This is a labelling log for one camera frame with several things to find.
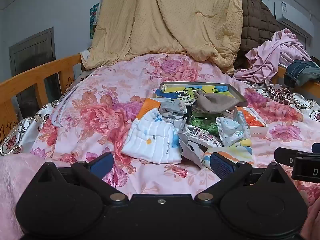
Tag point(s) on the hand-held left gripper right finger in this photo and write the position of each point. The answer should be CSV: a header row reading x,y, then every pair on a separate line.
x,y
221,166

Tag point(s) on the white air conditioner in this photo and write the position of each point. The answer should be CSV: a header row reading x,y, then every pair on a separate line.
x,y
292,15

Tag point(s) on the person's right hand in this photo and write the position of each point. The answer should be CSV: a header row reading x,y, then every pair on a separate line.
x,y
313,222

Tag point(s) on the blue jeans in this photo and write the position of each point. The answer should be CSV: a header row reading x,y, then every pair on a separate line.
x,y
300,72

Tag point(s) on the striped colourful cloth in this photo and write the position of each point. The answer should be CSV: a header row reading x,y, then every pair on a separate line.
x,y
237,152

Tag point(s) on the grey face mask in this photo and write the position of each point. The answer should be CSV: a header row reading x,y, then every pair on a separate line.
x,y
171,107

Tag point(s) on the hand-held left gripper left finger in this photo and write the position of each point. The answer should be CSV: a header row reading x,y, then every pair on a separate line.
x,y
102,165

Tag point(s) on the white printed baby cloth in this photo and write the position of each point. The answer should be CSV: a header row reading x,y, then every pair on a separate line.
x,y
150,137

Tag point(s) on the pink floral bed sheet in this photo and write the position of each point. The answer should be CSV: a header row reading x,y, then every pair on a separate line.
x,y
105,85

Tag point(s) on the grey metal tray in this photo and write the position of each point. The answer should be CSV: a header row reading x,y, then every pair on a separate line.
x,y
240,97

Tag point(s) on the pink fluffy blanket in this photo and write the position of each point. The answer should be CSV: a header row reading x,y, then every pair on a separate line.
x,y
15,180

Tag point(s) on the pink garment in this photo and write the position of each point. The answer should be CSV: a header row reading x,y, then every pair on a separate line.
x,y
275,52

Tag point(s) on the wooden bed rail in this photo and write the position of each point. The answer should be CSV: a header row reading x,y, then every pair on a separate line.
x,y
313,88
37,77

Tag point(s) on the white teal printed packet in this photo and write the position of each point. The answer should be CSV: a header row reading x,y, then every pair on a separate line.
x,y
231,130

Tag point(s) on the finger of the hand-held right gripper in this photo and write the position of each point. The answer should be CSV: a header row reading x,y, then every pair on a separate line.
x,y
285,156

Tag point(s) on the colourful wall poster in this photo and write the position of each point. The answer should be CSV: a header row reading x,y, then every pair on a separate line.
x,y
94,20

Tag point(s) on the orange white medicine box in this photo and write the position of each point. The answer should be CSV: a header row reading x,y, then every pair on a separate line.
x,y
255,120

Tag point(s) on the yellow dotted quilt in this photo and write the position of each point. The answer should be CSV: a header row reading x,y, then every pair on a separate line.
x,y
155,20

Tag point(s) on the grey door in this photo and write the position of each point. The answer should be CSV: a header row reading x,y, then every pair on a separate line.
x,y
32,52

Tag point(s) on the orange jar lid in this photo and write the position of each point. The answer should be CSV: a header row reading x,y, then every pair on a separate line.
x,y
147,108

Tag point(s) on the small yellow blue sock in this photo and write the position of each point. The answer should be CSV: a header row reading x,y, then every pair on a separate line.
x,y
243,142

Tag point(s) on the brown quilted blanket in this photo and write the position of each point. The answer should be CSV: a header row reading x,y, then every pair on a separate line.
x,y
257,22

